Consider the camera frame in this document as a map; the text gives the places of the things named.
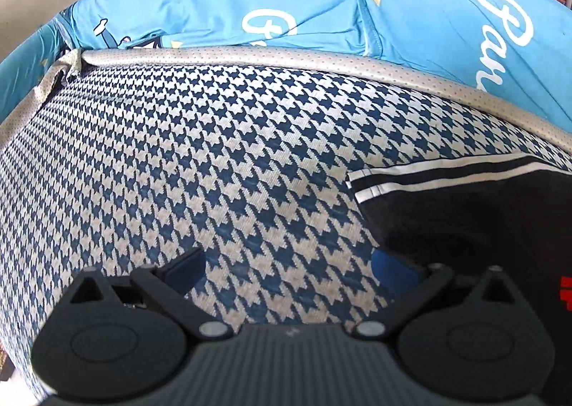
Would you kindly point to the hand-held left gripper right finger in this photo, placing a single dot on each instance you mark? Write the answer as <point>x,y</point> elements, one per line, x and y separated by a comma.
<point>395,274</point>

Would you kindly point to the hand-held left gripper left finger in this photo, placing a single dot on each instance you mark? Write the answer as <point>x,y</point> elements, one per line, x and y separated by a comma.
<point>183,269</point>

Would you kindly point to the black garment with white stripes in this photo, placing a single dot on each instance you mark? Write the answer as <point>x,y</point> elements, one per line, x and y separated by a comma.
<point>469,218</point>

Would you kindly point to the blue white houndstooth sofa mat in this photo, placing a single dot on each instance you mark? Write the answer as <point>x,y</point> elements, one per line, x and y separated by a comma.
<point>178,142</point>

